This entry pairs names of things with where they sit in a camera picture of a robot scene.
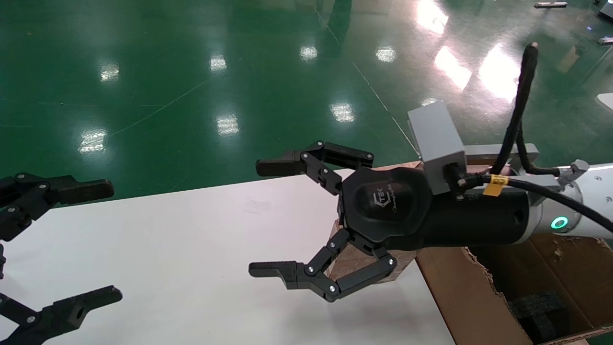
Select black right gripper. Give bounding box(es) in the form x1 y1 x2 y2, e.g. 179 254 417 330
249 140 543 303

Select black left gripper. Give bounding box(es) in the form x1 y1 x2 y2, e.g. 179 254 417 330
0 172 123 345

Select small brown wood-pattern box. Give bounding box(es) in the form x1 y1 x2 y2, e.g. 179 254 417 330
327 218 418 285

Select big torn cardboard box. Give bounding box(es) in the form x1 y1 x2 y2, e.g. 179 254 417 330
416 163 613 345

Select brown wooden board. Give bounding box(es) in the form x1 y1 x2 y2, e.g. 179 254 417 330
371 161 425 172

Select black foam block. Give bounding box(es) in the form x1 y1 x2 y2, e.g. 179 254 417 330
508 291 583 344

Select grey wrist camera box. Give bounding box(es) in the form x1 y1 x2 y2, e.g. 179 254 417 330
407 101 540 195

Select yellow cable tag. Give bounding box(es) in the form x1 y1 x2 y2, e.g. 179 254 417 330
483 175 508 197

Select black cable with yellow tag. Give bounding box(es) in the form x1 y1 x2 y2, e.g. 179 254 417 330
457 175 613 233

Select black looping cable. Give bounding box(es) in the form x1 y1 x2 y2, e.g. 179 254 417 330
453 42 562 190

